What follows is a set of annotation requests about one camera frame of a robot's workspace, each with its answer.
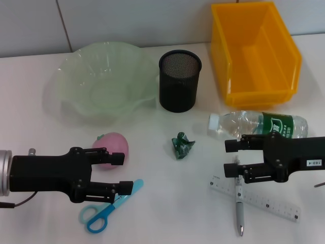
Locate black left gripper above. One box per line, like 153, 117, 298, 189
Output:
10, 146, 126, 203

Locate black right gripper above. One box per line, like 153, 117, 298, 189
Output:
223, 132, 325, 184

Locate pink peach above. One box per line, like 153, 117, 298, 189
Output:
91, 132, 129, 172

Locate clear green-label water bottle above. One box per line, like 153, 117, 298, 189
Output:
208, 110, 309, 140

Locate green plastic wrapper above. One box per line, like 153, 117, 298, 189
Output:
171, 131, 197, 161

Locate blue scissors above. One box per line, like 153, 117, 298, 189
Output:
80, 178, 144, 234

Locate grey ballpoint pen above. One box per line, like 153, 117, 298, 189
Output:
233, 155, 245, 237

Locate transparent plastic ruler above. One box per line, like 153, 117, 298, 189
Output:
209, 174, 302, 224

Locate pale green glass fruit plate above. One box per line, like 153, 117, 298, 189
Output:
54, 41, 160, 126

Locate black mesh pen cup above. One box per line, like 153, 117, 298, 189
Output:
158, 49, 203, 113

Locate yellow plastic bin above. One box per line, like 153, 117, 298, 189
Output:
210, 1, 303, 108

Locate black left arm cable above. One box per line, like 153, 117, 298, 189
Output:
0, 191, 38, 209

